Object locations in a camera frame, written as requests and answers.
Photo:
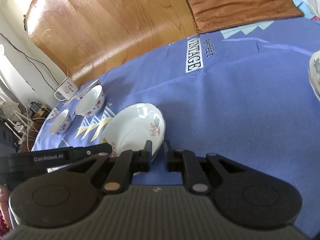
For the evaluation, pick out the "large red flower bowl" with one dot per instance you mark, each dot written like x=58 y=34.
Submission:
x=92 y=103

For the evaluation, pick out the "blue patterned tablecloth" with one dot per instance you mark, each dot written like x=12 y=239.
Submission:
x=243 y=93

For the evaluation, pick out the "small red flower bowl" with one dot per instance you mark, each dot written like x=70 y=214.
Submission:
x=61 y=123

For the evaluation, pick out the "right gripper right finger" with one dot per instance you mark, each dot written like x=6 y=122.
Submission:
x=243 y=195

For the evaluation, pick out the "brown seat cushion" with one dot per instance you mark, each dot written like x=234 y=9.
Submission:
x=213 y=15

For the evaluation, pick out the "black charger adapter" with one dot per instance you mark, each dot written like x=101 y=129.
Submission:
x=35 y=107

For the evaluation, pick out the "red flower bowl back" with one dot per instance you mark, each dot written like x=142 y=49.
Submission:
x=84 y=91

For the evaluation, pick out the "person left hand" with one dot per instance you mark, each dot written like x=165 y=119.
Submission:
x=6 y=225

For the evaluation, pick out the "white enamel mug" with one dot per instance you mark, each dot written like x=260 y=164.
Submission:
x=67 y=89

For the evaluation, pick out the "wood pattern vinyl sheet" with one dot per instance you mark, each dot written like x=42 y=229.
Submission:
x=86 y=38

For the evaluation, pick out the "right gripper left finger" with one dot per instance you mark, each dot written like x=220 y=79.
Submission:
x=68 y=195

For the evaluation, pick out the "floral plate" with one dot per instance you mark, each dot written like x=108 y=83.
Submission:
x=314 y=71
x=132 y=127

